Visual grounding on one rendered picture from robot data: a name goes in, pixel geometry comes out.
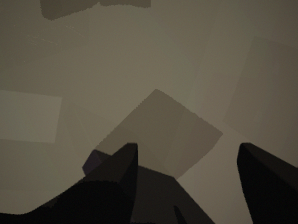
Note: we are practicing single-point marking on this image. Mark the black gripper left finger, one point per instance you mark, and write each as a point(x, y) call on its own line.
point(105, 196)

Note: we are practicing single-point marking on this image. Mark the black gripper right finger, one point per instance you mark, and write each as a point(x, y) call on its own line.
point(270, 186)

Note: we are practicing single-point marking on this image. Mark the black computer fan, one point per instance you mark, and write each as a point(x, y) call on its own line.
point(159, 198)

